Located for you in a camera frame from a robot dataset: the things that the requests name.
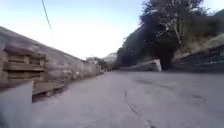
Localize distant hill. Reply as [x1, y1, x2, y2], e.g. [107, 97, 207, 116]
[100, 51, 119, 65]

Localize concrete barrier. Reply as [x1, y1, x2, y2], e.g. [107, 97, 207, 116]
[119, 58, 163, 73]

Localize grey asphalt road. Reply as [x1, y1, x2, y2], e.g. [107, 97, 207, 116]
[0, 69, 224, 128]

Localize large dark trees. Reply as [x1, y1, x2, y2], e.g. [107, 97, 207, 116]
[114, 0, 224, 71]

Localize flat wooden pallet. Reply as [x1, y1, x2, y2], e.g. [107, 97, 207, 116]
[31, 80, 66, 102]

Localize stack of wooden pallets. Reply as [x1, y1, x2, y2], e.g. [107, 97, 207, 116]
[0, 44, 48, 85]

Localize sloping concrete wall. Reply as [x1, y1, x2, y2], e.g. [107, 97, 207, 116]
[0, 25, 105, 85]

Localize overhead wires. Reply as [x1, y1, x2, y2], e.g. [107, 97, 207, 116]
[40, 0, 55, 35]

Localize dark stone wall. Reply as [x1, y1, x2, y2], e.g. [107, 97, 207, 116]
[171, 42, 224, 73]

